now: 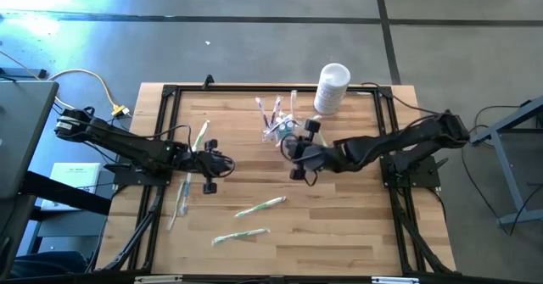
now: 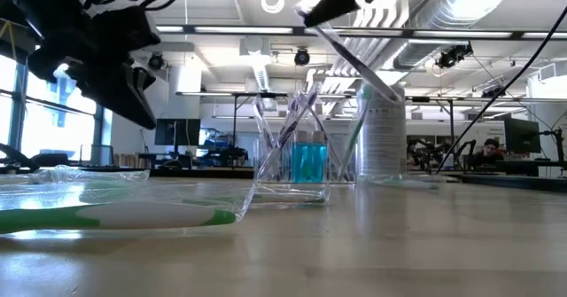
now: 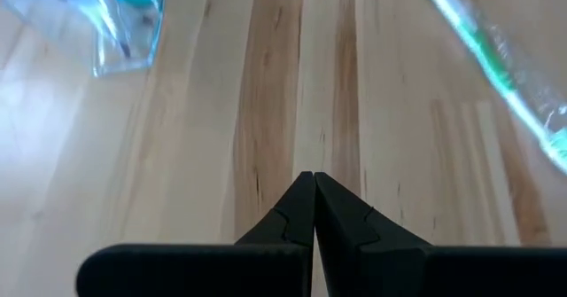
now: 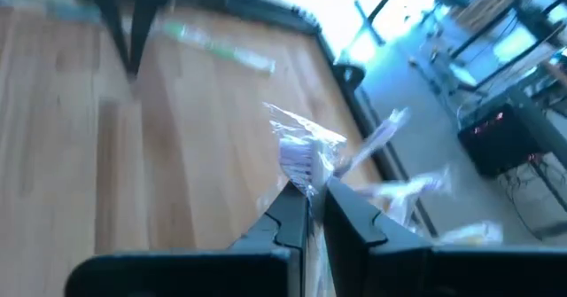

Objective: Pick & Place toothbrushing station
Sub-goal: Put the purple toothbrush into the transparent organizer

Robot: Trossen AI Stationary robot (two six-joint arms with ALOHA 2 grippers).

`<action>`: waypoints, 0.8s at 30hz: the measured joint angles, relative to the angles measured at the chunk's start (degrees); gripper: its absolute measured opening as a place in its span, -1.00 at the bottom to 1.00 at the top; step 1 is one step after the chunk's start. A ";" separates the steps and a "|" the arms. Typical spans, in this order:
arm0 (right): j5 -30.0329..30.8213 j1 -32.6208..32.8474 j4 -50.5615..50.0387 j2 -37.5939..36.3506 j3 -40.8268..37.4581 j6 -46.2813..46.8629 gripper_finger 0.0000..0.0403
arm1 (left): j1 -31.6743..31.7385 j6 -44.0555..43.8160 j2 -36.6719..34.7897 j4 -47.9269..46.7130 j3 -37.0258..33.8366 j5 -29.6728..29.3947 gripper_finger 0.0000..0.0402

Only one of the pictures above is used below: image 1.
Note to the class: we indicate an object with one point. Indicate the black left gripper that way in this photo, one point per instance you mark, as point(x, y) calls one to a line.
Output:
point(212, 165)

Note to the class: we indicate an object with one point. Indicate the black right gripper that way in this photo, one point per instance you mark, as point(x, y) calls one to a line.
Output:
point(311, 154)

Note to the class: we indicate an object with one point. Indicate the clear acrylic organizer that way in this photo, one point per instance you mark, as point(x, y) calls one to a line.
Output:
point(271, 139)

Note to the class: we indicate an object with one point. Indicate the blue toothbrush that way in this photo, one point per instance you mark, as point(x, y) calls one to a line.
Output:
point(186, 199)

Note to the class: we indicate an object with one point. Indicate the orange toothbrush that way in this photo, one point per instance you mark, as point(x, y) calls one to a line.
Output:
point(293, 101)

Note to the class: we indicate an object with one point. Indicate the purple toothbrush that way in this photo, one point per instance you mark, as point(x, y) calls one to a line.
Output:
point(261, 108)
point(276, 106)

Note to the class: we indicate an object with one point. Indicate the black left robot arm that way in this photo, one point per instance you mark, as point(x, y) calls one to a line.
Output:
point(136, 148)

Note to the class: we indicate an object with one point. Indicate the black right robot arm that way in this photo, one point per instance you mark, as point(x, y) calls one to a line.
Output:
point(382, 144)

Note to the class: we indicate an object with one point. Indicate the white wipes canister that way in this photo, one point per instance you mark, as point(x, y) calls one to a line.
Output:
point(333, 89)

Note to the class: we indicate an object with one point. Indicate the white box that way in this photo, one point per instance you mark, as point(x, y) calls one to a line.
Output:
point(70, 174)

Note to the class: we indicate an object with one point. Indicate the black stand beam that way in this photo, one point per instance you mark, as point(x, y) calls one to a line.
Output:
point(63, 193)

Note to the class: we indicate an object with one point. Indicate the dark grey monitor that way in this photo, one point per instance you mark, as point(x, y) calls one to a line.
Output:
point(21, 127)

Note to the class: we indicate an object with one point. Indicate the person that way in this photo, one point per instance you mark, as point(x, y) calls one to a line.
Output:
point(42, 265)

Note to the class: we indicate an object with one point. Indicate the grey metal cart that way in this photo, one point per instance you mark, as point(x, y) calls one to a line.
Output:
point(507, 178)

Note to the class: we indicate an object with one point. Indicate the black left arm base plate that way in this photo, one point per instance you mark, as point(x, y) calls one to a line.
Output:
point(123, 178)

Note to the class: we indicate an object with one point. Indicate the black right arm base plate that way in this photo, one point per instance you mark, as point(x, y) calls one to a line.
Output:
point(426, 181)

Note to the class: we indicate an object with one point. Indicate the silver table bracket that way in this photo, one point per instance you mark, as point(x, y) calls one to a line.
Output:
point(158, 280)
point(394, 280)

